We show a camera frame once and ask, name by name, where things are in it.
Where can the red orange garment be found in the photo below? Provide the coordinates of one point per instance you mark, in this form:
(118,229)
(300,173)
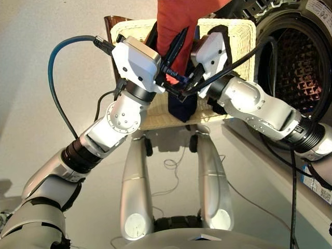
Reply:
(176,26)

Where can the navy blue garment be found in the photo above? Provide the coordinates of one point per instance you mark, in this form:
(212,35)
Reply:
(182,109)

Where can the pale woven laundry basket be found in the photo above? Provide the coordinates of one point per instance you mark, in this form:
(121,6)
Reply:
(243,33)

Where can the grey washing machine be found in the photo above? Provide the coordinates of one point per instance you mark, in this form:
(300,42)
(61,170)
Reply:
(298,64)

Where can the silver robot leg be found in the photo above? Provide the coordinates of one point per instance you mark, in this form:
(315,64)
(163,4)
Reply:
(215,181)
(135,181)

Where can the large blue printed sticker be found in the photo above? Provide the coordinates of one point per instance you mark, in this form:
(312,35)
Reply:
(319,184)

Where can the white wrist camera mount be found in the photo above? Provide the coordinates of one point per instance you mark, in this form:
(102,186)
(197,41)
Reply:
(135,59)
(212,49)

